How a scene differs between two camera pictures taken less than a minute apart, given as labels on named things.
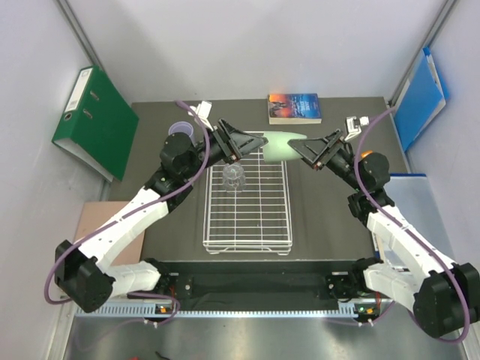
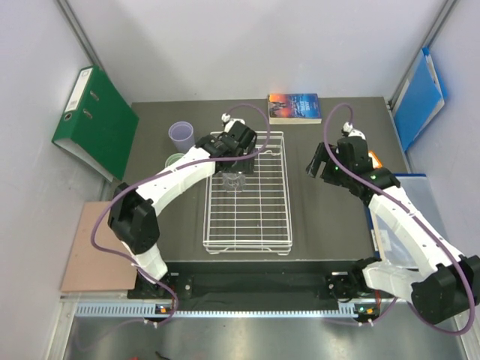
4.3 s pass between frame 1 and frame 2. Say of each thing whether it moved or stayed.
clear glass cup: stayed
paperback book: stayed
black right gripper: moved
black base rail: stayed
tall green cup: moved
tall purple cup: stayed
